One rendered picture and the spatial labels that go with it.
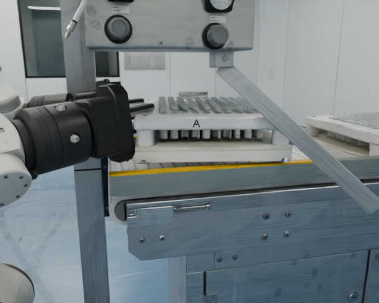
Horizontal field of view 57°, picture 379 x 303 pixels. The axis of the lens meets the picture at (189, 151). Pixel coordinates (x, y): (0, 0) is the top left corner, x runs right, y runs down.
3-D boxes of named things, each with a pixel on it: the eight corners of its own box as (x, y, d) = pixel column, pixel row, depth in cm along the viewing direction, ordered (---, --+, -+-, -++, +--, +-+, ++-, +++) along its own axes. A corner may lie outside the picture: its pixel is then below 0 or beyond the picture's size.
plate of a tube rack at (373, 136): (378, 146, 62) (379, 134, 61) (303, 124, 85) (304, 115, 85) (486, 139, 67) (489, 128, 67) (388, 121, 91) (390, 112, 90)
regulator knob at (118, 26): (104, 42, 41) (102, 1, 40) (104, 43, 43) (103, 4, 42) (133, 42, 42) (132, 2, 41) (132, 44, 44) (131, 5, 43)
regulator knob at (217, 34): (207, 48, 43) (207, 12, 42) (201, 49, 46) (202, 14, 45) (233, 48, 44) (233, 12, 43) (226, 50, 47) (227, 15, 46)
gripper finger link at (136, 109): (157, 109, 58) (126, 115, 54) (145, 108, 60) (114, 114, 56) (156, 98, 57) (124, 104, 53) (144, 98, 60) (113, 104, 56)
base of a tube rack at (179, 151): (251, 130, 79) (251, 120, 78) (292, 160, 55) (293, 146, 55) (141, 131, 77) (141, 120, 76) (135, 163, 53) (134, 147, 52)
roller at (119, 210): (114, 223, 53) (113, 202, 52) (112, 172, 78) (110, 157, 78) (137, 220, 54) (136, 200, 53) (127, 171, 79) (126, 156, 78)
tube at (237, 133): (240, 150, 59) (243, 106, 57) (240, 152, 58) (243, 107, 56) (232, 150, 59) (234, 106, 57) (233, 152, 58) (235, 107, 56)
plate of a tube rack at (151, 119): (252, 108, 78) (252, 99, 77) (294, 129, 54) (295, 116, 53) (141, 108, 75) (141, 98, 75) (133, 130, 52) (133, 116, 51)
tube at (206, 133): (209, 150, 59) (210, 106, 57) (209, 153, 57) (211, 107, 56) (201, 150, 59) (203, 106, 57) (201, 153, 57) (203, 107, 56)
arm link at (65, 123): (100, 82, 57) (24, 91, 49) (135, 80, 50) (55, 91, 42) (112, 156, 60) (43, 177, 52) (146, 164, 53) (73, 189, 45)
